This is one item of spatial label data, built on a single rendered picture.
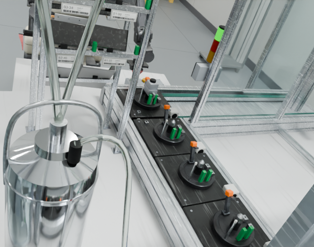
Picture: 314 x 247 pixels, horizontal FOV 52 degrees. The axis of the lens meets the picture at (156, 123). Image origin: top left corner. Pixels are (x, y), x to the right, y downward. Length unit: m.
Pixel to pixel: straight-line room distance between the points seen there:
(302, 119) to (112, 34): 1.32
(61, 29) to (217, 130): 0.93
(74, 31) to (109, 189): 0.57
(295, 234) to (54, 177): 0.31
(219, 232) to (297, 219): 0.77
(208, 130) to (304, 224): 1.36
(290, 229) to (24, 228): 0.38
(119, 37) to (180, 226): 0.66
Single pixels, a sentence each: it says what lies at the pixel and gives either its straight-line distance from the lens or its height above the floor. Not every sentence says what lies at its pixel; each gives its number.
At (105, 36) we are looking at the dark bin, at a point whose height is 1.34.
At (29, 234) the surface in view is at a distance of 0.54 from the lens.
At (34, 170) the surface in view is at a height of 1.42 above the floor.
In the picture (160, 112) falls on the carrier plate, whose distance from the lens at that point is 1.51.
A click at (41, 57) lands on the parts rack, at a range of 1.07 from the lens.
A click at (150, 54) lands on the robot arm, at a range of 1.58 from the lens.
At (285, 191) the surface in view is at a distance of 1.60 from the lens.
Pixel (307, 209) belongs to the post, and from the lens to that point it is 0.30.
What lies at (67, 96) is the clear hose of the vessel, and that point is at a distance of 0.45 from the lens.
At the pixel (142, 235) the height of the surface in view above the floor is 0.86.
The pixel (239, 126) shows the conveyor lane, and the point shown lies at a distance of 1.75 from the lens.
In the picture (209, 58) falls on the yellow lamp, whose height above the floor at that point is 1.28.
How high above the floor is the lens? 1.75
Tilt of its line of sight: 33 degrees down
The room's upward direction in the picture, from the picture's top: 18 degrees clockwise
